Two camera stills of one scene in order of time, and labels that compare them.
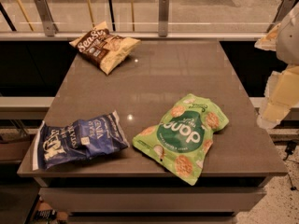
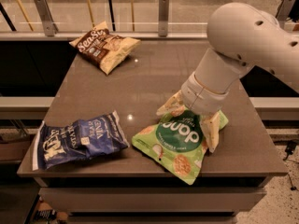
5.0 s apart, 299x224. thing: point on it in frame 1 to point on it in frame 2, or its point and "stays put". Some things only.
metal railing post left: [44, 9] stays put
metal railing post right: [288, 2] stays put
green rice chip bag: [184, 136] stays put
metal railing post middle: [163, 16] stays put
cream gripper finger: [281, 95] to [210, 126]
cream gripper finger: [268, 42] to [176, 101]
